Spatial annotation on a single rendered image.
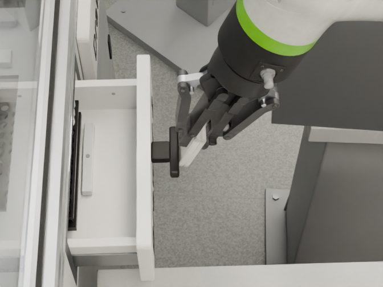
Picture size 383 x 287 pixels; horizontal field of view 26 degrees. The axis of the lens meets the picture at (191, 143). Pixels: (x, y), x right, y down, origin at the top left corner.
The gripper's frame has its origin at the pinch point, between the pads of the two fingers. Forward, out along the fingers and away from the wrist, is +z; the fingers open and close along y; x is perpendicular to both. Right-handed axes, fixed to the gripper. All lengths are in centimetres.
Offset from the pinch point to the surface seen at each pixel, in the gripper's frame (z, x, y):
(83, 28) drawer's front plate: 4.4, 18.8, -13.8
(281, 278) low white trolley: 11.2, -12.3, 16.9
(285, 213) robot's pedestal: 77, 34, 53
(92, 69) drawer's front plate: 10.9, 16.9, -10.9
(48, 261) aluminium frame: -0.9, -18.5, -17.5
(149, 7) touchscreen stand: 86, 98, 22
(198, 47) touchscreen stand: 82, 83, 34
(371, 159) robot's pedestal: 19.3, 15.0, 40.2
